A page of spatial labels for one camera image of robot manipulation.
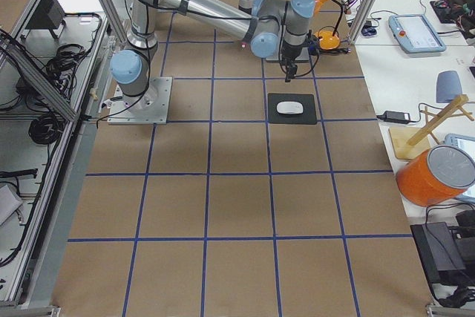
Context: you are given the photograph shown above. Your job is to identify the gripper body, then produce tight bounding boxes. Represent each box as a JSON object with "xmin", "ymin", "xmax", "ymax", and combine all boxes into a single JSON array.
[{"xmin": 279, "ymin": 44, "xmax": 304, "ymax": 68}]

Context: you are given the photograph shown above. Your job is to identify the white computer mouse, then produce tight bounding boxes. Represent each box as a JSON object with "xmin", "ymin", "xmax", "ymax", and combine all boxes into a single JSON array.
[{"xmin": 276, "ymin": 101, "xmax": 304, "ymax": 115}]

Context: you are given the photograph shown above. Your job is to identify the black mousepad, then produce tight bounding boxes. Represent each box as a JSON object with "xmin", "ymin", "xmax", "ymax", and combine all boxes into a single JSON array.
[{"xmin": 267, "ymin": 93, "xmax": 317, "ymax": 125}]

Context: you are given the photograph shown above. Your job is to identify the silver closed laptop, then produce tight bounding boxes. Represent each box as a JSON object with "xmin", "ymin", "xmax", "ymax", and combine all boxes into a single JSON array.
[{"xmin": 266, "ymin": 48, "xmax": 309, "ymax": 63}]

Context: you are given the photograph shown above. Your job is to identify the orange desk lamp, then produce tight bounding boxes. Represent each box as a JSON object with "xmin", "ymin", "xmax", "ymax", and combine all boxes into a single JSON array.
[{"xmin": 301, "ymin": 0, "xmax": 341, "ymax": 50}]

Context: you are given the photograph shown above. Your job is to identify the black power adapter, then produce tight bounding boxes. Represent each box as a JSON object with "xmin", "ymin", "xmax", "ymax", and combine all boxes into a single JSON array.
[{"xmin": 376, "ymin": 111, "xmax": 414, "ymax": 125}]

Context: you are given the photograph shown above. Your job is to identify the wooden stand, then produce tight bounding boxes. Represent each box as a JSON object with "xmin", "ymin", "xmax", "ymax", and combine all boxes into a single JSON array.
[{"xmin": 389, "ymin": 94, "xmax": 474, "ymax": 161}]

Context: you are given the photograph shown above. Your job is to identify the grey blue pad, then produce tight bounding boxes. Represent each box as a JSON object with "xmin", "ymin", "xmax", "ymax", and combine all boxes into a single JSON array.
[{"xmin": 436, "ymin": 71, "xmax": 462, "ymax": 103}]

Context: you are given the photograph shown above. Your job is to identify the orange cylindrical container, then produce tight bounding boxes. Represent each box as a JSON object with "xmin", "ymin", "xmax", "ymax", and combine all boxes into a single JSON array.
[{"xmin": 396, "ymin": 145, "xmax": 474, "ymax": 206}]

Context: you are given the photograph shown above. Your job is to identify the black box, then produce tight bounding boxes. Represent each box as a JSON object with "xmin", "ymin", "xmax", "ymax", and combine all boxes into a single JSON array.
[{"xmin": 410, "ymin": 222, "xmax": 469, "ymax": 286}]

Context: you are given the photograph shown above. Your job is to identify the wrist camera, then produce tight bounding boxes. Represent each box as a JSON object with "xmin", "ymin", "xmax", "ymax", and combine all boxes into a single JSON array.
[{"xmin": 307, "ymin": 34, "xmax": 320, "ymax": 56}]

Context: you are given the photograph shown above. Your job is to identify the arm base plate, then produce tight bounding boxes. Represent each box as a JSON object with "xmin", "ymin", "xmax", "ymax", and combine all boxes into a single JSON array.
[{"xmin": 107, "ymin": 76, "xmax": 173, "ymax": 125}]

